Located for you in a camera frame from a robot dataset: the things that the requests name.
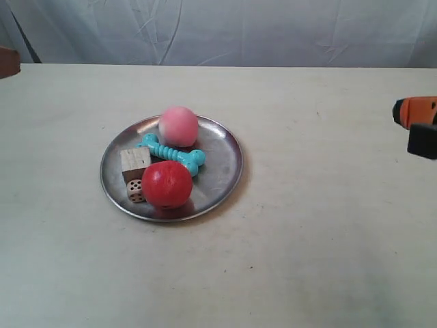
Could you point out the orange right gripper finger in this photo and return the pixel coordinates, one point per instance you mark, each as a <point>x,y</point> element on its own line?
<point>415,110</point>
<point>422,141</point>

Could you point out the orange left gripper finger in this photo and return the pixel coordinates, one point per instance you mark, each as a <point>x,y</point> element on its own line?
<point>9,62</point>

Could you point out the wooden block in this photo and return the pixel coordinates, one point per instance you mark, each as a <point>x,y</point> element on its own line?
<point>134,161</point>

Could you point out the wooden die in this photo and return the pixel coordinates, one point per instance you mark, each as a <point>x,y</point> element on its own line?
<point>134,191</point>

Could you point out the pink peach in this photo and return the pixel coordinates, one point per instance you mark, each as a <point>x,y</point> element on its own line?
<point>178,126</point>

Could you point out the red apple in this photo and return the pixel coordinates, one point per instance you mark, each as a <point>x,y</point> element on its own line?
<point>166,184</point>

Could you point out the teal bone toy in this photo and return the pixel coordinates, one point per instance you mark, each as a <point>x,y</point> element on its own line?
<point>192,160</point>

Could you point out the round metal plate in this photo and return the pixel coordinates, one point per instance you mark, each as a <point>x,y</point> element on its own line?
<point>217,177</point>

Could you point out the white backdrop cloth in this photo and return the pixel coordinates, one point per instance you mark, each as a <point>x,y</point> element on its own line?
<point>223,33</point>

